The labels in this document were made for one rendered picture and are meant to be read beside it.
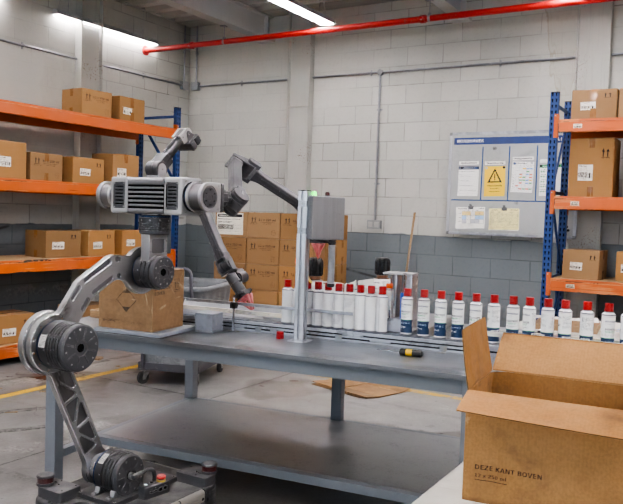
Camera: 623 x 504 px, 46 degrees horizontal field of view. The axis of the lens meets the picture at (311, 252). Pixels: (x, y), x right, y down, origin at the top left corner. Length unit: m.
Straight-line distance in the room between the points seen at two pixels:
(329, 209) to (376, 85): 5.12
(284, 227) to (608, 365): 5.29
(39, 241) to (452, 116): 4.25
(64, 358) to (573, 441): 1.79
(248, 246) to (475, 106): 2.71
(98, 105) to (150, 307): 4.41
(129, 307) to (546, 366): 2.03
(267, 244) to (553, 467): 5.59
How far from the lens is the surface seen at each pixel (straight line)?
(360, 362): 2.88
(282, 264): 6.98
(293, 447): 3.83
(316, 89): 8.64
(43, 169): 7.11
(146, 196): 3.11
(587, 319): 3.12
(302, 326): 3.27
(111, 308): 3.47
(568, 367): 1.93
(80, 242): 7.39
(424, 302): 3.22
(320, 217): 3.23
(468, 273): 7.75
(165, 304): 3.41
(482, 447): 1.70
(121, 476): 3.11
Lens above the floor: 1.40
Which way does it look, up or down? 3 degrees down
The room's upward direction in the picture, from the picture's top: 2 degrees clockwise
